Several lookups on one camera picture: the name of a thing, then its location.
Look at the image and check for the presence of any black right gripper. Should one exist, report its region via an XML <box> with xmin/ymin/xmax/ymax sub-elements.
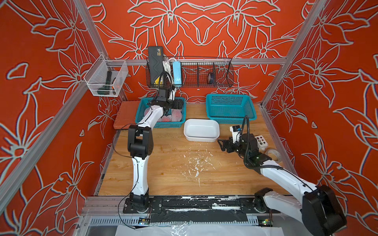
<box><xmin>217</xmin><ymin>137</ymin><xmax>250</xmax><ymax>160</ymax></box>

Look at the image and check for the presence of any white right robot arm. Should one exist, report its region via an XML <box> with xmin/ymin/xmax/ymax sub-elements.
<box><xmin>217</xmin><ymin>133</ymin><xmax>347</xmax><ymax>236</ymax></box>

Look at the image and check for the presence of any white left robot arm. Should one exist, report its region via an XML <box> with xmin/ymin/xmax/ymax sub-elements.
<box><xmin>123</xmin><ymin>97</ymin><xmax>186</xmax><ymax>213</ymax></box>

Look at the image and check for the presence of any orange foam pad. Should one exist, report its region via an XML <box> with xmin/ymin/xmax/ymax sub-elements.
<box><xmin>113</xmin><ymin>101</ymin><xmax>140</xmax><ymax>130</ymax></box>

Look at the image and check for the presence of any white plastic tray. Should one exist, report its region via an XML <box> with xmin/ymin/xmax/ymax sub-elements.
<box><xmin>184</xmin><ymin>119</ymin><xmax>220</xmax><ymax>142</ymax></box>

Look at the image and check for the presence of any white button control box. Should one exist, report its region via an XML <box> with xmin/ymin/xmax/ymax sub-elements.
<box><xmin>255</xmin><ymin>135</ymin><xmax>269</xmax><ymax>151</ymax></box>

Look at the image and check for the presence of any teal right plastic basket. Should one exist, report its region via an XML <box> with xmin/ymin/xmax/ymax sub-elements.
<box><xmin>206</xmin><ymin>94</ymin><xmax>257</xmax><ymax>124</ymax></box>

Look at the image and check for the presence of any teal plastic basket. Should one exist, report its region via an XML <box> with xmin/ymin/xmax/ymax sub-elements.
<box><xmin>206</xmin><ymin>94</ymin><xmax>257</xmax><ymax>124</ymax></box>
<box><xmin>135</xmin><ymin>97</ymin><xmax>187</xmax><ymax>129</ymax></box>

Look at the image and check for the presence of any teal left plastic basket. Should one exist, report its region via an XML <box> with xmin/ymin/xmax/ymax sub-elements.
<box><xmin>135</xmin><ymin>97</ymin><xmax>187</xmax><ymax>129</ymax></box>

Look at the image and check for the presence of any light blue box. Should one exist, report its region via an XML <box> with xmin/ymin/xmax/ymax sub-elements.
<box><xmin>172</xmin><ymin>61</ymin><xmax>182</xmax><ymax>88</ymax></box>

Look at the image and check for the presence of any small dark blue object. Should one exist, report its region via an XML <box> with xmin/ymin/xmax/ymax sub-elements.
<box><xmin>207</xmin><ymin>72</ymin><xmax>216</xmax><ymax>85</ymax></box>

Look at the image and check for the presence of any clear tape roll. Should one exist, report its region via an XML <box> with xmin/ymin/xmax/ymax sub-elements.
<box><xmin>264</xmin><ymin>148</ymin><xmax>282</xmax><ymax>162</ymax></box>

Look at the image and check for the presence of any black rectangular device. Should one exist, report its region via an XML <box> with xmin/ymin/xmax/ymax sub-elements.
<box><xmin>148</xmin><ymin>46</ymin><xmax>163</xmax><ymax>85</ymax></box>

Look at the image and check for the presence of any dark tool in clear box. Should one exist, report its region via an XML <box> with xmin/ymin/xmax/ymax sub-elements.
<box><xmin>97</xmin><ymin>70</ymin><xmax>112</xmax><ymax>95</ymax></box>

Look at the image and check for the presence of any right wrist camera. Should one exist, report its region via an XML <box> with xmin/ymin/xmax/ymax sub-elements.
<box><xmin>230</xmin><ymin>125</ymin><xmax>242</xmax><ymax>144</ymax></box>

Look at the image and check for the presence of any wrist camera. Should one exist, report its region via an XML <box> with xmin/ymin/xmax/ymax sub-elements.
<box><xmin>157</xmin><ymin>88</ymin><xmax>175</xmax><ymax>102</ymax></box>
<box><xmin>230</xmin><ymin>125</ymin><xmax>242</xmax><ymax>144</ymax></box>

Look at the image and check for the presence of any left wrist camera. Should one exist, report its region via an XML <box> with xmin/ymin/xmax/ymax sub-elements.
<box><xmin>157</xmin><ymin>88</ymin><xmax>175</xmax><ymax>102</ymax></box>

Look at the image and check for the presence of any black wire wall basket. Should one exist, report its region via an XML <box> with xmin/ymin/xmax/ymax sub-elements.
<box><xmin>146</xmin><ymin>56</ymin><xmax>234</xmax><ymax>88</ymax></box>

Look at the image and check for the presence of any white coiled cable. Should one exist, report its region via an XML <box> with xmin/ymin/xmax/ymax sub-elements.
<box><xmin>162</xmin><ymin>58</ymin><xmax>175</xmax><ymax>86</ymax></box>

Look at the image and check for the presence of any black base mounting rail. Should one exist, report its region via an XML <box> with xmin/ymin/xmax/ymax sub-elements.
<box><xmin>120</xmin><ymin>196</ymin><xmax>279</xmax><ymax>227</ymax></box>

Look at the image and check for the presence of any clear acrylic wall box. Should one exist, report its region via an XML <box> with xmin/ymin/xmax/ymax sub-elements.
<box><xmin>84</xmin><ymin>55</ymin><xmax>129</xmax><ymax>97</ymax></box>

